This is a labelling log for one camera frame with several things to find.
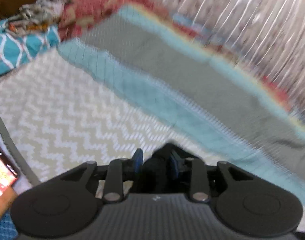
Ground black pants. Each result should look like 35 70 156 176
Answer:
130 142 200 194

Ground striped patterned bedsheet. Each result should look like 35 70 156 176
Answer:
0 4 305 230

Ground smartphone with lit screen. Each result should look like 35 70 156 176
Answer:
0 146 20 199

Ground teal lattice pillow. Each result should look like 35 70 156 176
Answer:
0 20 60 76

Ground floral beige curtain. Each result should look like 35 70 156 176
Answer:
157 0 305 113

